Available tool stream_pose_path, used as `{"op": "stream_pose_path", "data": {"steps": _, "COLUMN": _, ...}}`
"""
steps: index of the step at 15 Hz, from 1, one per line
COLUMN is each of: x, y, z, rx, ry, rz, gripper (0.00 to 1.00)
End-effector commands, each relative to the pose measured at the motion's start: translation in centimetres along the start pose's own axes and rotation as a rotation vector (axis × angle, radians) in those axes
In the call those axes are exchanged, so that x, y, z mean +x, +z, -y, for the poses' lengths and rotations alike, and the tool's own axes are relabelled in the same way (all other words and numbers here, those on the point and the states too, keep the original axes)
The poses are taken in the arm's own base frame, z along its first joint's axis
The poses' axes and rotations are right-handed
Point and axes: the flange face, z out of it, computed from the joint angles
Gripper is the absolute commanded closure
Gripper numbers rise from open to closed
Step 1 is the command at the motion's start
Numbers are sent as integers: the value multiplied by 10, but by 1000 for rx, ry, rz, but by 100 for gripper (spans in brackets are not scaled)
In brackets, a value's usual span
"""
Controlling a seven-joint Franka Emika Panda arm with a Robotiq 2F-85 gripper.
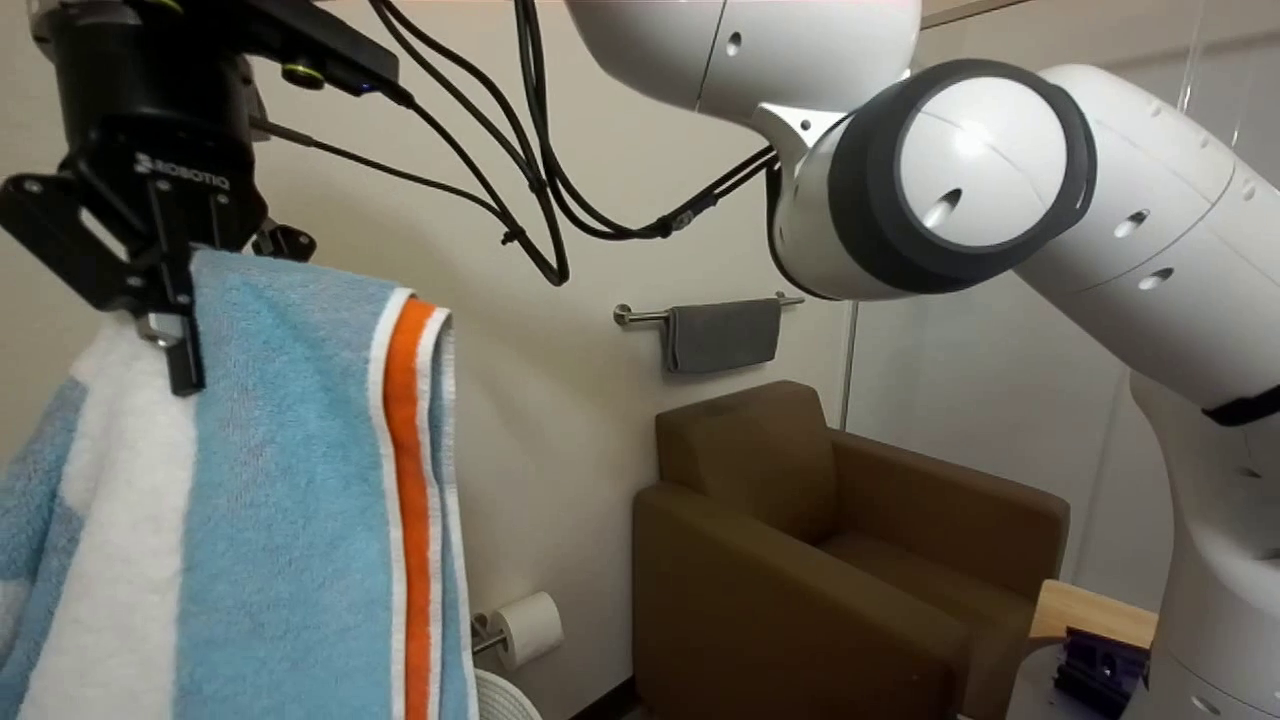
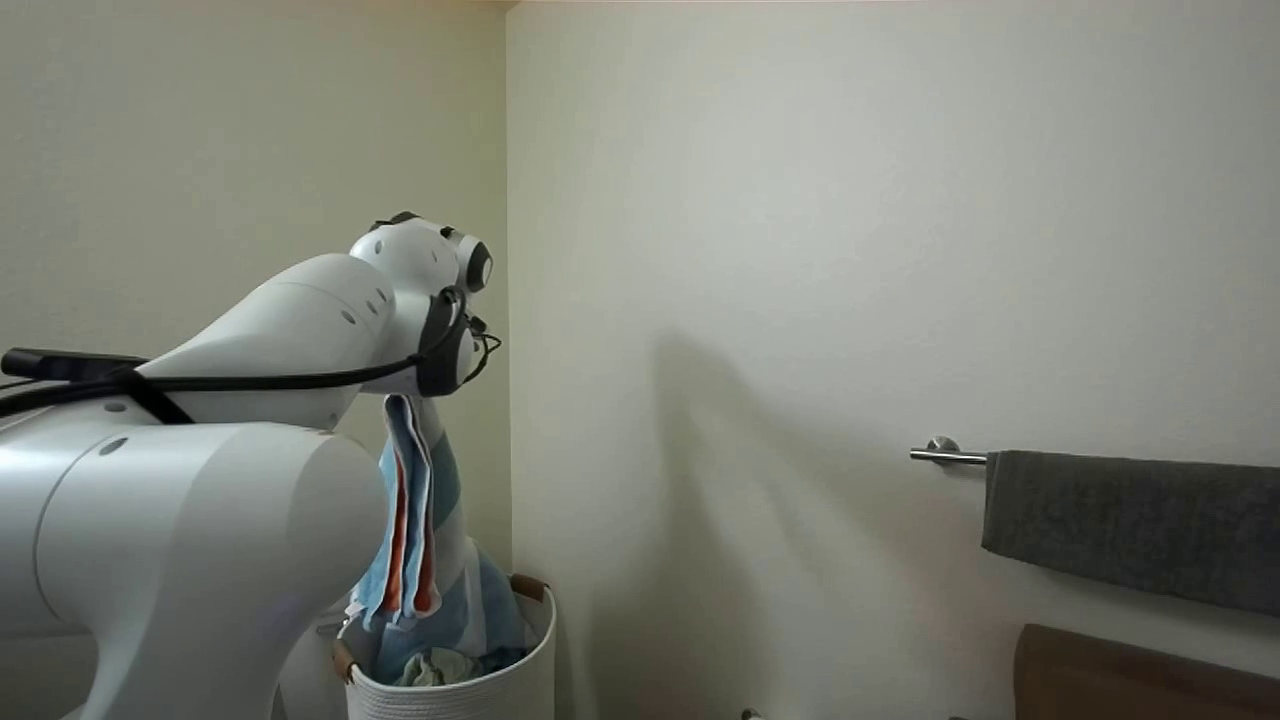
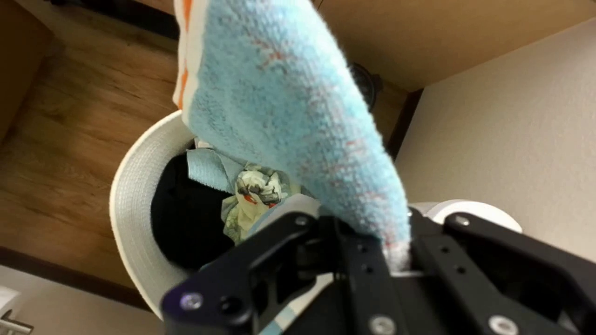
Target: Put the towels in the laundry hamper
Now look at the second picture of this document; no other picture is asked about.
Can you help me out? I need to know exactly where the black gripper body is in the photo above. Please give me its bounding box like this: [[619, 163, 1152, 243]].
[[413, 282, 508, 399]]

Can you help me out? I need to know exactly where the blue white striped towel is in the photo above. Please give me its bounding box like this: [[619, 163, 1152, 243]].
[[332, 389, 540, 693]]

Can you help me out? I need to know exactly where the chrome towel bar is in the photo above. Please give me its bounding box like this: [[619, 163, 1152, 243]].
[[907, 432, 994, 472]]

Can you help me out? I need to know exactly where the grey hanging towel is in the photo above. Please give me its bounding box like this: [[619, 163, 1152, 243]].
[[981, 447, 1280, 620]]

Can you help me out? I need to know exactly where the brown armchair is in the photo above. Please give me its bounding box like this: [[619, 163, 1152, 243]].
[[1013, 620, 1280, 720]]

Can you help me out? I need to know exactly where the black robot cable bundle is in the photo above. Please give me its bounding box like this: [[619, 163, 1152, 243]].
[[0, 347, 431, 428]]

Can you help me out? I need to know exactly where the white rope laundry hamper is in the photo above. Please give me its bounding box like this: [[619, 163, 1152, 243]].
[[326, 573, 560, 720]]

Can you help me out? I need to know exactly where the black camera on stand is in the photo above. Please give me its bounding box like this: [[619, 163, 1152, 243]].
[[0, 345, 147, 384]]

